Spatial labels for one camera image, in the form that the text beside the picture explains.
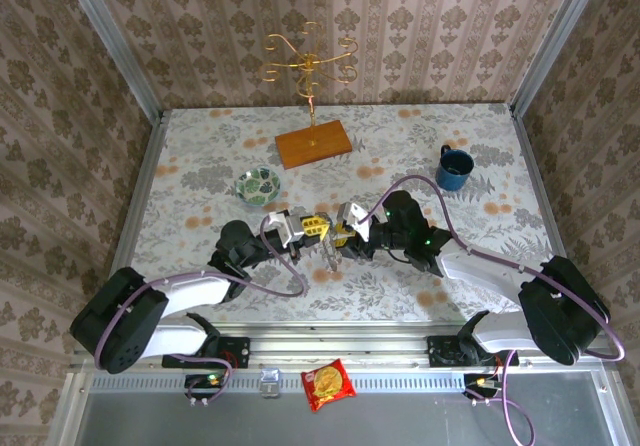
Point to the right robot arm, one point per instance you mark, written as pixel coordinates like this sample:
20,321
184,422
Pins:
475,271

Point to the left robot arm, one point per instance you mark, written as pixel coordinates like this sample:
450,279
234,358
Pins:
195,288

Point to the leaf pattern bowl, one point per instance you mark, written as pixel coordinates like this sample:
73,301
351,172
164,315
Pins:
260,186

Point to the blue enamel mug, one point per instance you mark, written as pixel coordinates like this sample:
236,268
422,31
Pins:
452,176

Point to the gold hook stand wooden base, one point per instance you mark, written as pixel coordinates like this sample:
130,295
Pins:
312,146

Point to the red snack packet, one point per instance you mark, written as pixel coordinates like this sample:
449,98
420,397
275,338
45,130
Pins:
327,383

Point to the slotted metal strip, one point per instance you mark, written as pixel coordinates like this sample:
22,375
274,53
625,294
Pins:
390,382

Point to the silver metal clip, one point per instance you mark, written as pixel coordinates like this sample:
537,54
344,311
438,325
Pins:
270,383

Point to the grey metal plate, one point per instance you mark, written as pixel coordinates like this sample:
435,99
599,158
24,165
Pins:
400,421

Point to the aluminium front rail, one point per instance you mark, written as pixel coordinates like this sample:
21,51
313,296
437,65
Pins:
340,346

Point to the aluminium table side rail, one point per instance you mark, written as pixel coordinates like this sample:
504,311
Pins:
134,216
550,216

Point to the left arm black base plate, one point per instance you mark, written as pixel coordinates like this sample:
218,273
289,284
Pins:
240,351

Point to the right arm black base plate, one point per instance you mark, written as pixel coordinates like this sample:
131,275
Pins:
436,351

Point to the aluminium frame post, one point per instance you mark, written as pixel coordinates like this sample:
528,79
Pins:
562,31
112,33

